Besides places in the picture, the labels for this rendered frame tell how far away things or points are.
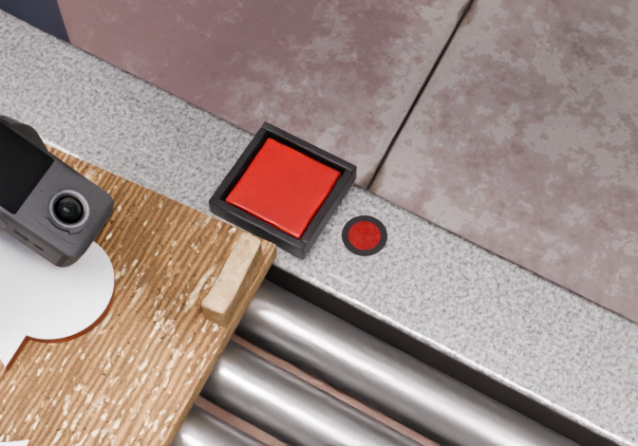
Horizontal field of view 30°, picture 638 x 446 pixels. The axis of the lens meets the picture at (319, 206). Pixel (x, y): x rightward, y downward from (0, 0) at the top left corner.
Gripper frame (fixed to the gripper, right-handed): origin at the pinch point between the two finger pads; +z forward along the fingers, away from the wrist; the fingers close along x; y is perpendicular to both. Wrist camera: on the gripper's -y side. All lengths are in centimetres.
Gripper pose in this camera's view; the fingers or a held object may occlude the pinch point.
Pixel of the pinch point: (10, 264)
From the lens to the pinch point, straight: 81.3
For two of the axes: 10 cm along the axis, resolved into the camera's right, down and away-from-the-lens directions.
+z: 0.2, 4.8, 8.7
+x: -4.4, 7.9, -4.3
